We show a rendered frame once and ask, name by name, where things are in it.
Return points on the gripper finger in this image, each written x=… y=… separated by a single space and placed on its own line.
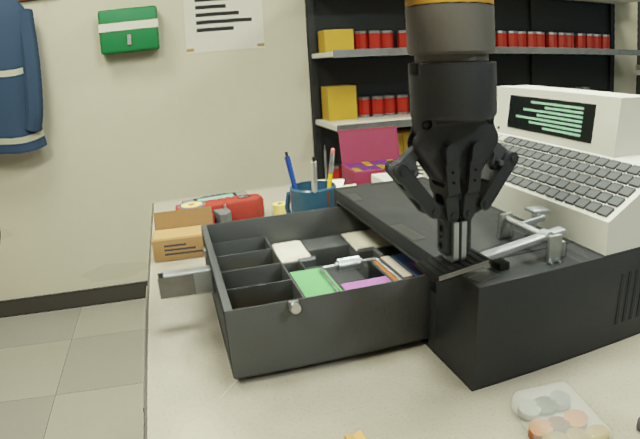
x=495 y=174
x=407 y=174

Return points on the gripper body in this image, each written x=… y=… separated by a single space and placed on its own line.
x=450 y=104

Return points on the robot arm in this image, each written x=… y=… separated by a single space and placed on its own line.
x=440 y=19

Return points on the pink open box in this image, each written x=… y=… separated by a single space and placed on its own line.
x=367 y=146

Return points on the silver bill weight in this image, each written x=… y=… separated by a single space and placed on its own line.
x=348 y=262

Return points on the small yellow roll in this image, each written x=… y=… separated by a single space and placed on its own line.
x=278 y=208

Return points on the dark grey till base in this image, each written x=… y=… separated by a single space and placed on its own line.
x=525 y=319

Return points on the silver drawer knob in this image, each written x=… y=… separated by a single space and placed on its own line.
x=295 y=307

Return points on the dark grey till drawer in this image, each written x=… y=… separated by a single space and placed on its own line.
x=325 y=339

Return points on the grey coin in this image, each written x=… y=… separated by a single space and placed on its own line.
x=544 y=403
x=530 y=410
x=560 y=400

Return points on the clear coin tray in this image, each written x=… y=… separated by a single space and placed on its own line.
x=575 y=399

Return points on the cream coin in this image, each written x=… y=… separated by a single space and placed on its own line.
x=597 y=432
x=575 y=434

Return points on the yellow box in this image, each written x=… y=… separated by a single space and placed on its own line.
x=339 y=103
x=336 y=40
x=404 y=141

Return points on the red can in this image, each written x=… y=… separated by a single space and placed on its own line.
x=605 y=41
x=401 y=39
x=361 y=39
x=580 y=41
x=512 y=40
x=591 y=41
x=390 y=104
x=374 y=39
x=541 y=40
x=533 y=40
x=562 y=40
x=364 y=105
x=522 y=40
x=501 y=40
x=403 y=104
x=377 y=105
x=387 y=39
x=551 y=40

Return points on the yellow pencil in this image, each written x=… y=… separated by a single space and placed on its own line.
x=331 y=166

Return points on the cream note stack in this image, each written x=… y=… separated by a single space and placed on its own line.
x=362 y=239

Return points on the orange and blue note stack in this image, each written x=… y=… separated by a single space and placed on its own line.
x=400 y=265

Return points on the grey pen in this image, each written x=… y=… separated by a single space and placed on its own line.
x=314 y=174

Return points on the blue mug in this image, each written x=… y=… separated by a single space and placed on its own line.
x=310 y=201

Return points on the dark shelf unit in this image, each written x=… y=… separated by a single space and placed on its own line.
x=550 y=74

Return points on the purple note stack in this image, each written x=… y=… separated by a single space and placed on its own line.
x=365 y=283

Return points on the blue pen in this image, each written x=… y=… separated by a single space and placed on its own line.
x=290 y=169

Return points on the white note stack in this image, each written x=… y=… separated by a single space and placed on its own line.
x=292 y=251

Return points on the cream cash register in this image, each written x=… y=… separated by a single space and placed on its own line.
x=620 y=109

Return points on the green note stack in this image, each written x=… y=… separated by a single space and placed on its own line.
x=310 y=283

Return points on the red label dispenser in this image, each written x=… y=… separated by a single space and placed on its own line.
x=240 y=206

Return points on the small grey cylinder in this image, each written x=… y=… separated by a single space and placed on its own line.
x=223 y=214

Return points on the plain cardboard box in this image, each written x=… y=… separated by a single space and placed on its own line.
x=182 y=218

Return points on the cardboard box with label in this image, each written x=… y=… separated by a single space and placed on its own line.
x=177 y=244

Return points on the white paper notice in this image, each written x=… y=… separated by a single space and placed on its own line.
x=222 y=4

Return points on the tan cardboard scrap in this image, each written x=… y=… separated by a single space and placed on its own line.
x=356 y=435

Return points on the green first aid box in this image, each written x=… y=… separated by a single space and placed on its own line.
x=128 y=34

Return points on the blue coat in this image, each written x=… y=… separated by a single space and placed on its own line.
x=20 y=74

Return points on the silver latch bracket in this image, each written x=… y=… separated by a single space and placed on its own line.
x=530 y=241

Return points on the grey drawer slide rail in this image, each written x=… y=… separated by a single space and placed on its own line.
x=177 y=283

